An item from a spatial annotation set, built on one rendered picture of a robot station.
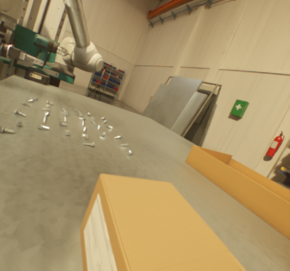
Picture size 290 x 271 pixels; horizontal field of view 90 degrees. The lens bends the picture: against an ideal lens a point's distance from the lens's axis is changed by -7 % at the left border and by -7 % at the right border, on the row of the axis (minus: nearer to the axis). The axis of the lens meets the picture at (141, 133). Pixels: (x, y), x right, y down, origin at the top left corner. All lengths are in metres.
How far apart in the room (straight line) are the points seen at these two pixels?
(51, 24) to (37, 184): 1.53
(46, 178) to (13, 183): 0.03
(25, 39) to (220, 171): 1.51
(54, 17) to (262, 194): 1.69
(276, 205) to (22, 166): 0.45
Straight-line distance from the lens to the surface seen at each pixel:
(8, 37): 1.02
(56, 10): 1.68
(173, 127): 3.28
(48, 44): 0.99
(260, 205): 0.43
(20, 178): 0.22
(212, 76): 6.25
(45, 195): 0.20
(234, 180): 0.45
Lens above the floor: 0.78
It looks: 12 degrees down
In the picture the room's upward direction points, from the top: 23 degrees clockwise
